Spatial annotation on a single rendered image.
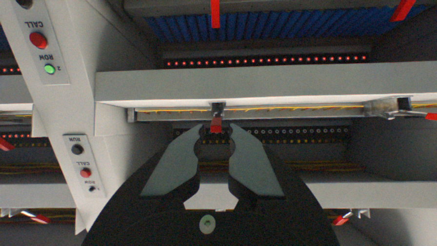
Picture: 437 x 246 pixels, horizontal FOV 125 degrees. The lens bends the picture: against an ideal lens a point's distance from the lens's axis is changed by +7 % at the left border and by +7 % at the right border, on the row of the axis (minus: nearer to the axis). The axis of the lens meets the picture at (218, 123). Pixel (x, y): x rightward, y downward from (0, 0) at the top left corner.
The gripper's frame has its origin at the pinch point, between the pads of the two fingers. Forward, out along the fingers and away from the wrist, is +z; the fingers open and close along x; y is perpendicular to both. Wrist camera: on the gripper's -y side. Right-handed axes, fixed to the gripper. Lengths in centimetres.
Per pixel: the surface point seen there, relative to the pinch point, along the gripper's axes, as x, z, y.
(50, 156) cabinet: -63, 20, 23
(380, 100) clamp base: 25.6, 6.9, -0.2
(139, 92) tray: -11.2, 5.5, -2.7
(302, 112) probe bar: 15.5, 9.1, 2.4
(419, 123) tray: 42.2, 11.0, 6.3
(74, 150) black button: -22.9, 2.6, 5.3
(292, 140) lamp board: 21.6, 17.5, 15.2
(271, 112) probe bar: 10.0, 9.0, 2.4
